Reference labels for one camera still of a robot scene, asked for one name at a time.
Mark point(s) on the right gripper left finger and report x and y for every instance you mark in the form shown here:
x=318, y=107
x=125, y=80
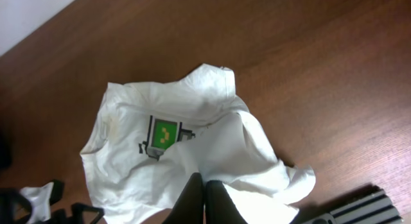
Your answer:
x=189, y=208

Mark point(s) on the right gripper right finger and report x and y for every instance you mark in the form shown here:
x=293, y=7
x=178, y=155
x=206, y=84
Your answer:
x=219, y=207

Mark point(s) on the black aluminium frame rail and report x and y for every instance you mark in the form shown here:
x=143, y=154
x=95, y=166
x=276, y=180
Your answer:
x=371, y=207

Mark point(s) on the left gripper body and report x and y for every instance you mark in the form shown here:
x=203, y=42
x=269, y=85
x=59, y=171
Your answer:
x=30, y=204

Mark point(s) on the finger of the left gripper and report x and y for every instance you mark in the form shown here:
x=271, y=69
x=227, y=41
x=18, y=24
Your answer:
x=81, y=214

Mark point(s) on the white printed t-shirt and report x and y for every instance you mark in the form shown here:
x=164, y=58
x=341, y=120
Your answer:
x=149, y=138

